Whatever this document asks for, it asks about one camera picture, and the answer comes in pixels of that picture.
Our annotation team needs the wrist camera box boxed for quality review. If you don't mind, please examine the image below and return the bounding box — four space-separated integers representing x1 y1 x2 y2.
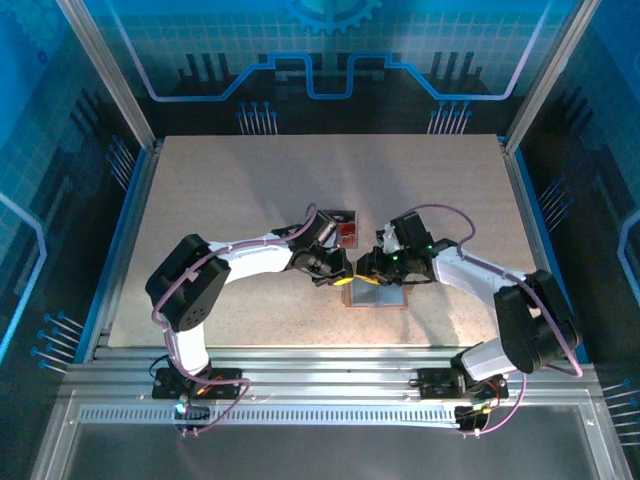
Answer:
374 212 435 254
299 208 342 250

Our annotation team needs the aluminium frame post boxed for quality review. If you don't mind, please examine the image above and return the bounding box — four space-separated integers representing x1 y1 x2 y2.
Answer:
502 0 604 151
53 0 164 151

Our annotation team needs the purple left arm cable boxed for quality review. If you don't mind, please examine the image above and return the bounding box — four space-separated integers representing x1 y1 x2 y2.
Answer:
152 202 321 440

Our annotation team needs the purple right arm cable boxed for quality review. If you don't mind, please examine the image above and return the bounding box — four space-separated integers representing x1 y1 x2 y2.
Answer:
399 202 584 440

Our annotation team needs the aluminium side rail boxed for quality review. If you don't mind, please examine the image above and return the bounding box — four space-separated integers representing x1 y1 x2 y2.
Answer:
499 135 572 351
92 139 166 351

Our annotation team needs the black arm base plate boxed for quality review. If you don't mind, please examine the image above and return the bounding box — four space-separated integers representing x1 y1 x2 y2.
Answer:
151 367 245 401
416 367 510 401

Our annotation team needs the small black controller box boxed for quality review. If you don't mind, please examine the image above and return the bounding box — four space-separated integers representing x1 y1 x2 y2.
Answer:
453 402 494 435
172 399 211 434

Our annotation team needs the grey metal panel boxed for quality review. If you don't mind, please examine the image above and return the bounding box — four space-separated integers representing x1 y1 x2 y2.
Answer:
64 404 601 480

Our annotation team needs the small red packet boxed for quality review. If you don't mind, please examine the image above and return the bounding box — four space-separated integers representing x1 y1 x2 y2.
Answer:
324 208 361 250

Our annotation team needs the slotted cable duct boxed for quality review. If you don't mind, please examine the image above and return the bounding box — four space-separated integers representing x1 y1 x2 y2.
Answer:
78 407 464 426

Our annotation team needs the blue table edge strip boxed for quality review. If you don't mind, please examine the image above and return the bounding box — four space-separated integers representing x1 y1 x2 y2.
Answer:
509 147 591 365
73 147 152 365

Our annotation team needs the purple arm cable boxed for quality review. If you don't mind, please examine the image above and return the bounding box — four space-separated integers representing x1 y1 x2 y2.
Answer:
399 202 584 440
152 202 321 440

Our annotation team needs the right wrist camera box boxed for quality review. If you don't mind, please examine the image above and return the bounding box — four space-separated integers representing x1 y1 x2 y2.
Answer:
374 212 435 254

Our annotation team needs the aluminium mounting rail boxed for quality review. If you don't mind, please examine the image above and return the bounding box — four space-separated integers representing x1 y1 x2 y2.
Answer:
59 344 601 409

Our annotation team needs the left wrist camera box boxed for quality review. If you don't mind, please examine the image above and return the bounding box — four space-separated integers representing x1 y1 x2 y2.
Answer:
299 208 342 250

